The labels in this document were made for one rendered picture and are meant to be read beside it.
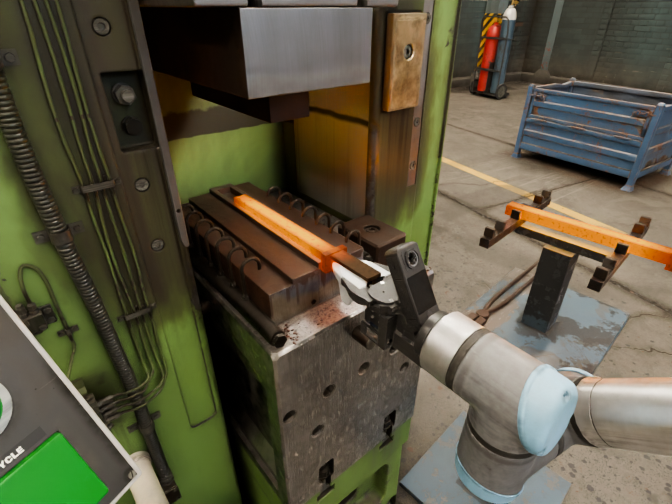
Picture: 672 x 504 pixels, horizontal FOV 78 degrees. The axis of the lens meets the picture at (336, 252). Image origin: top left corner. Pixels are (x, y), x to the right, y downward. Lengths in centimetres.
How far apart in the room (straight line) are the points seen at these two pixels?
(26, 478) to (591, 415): 60
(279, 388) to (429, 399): 118
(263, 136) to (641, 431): 95
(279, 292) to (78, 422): 32
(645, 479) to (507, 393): 141
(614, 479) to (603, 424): 121
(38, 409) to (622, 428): 61
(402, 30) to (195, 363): 73
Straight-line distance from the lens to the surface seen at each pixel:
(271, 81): 55
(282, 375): 68
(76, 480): 48
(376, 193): 93
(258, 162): 113
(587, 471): 181
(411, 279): 56
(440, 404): 180
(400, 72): 87
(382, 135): 90
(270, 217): 82
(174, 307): 77
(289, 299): 68
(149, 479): 90
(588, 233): 98
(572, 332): 113
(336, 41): 60
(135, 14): 63
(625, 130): 433
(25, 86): 61
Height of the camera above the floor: 137
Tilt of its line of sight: 31 degrees down
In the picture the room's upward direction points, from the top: straight up
